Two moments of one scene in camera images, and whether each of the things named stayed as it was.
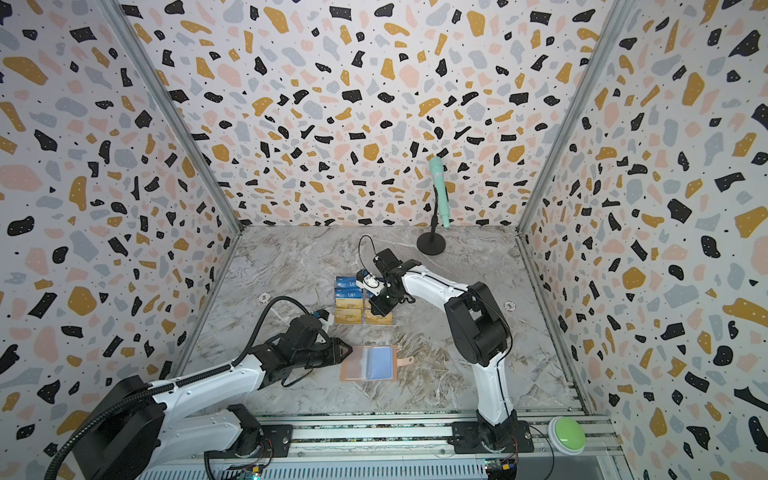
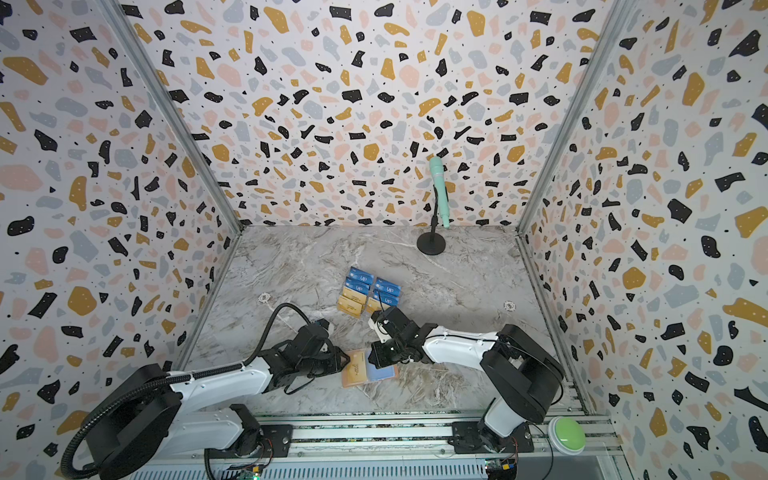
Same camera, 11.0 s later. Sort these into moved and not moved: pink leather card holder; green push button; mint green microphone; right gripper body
Moved: right gripper body
Not moved: mint green microphone; green push button; pink leather card holder
